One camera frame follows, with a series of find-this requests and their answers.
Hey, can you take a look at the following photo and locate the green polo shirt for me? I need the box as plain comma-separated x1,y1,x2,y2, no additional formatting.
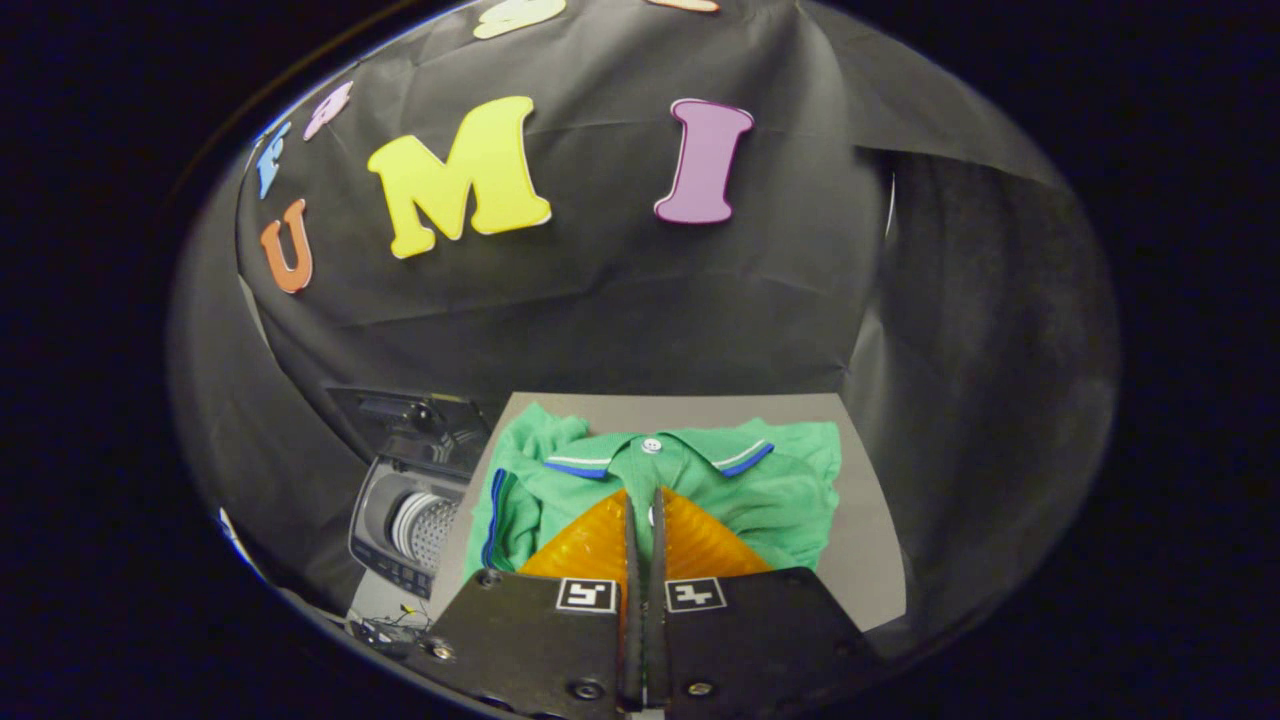
465,402,843,581

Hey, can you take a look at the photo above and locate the grey washing machine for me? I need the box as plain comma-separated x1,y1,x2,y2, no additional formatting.
347,455,473,601

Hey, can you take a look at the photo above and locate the dark washing machine lid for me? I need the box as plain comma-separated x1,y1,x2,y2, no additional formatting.
325,387,498,473

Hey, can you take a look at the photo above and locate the black backdrop cloth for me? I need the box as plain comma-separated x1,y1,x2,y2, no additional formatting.
165,0,1121,651

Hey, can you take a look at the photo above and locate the white and blue object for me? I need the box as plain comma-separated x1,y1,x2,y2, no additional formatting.
215,505,263,578

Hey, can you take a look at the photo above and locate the tangle of floor cables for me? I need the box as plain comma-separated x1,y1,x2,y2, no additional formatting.
345,600,438,661

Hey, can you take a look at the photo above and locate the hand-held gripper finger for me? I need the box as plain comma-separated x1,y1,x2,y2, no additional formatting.
645,487,883,720
405,487,642,717

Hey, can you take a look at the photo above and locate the beige cabinet with dark top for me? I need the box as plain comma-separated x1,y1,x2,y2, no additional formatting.
430,392,908,633

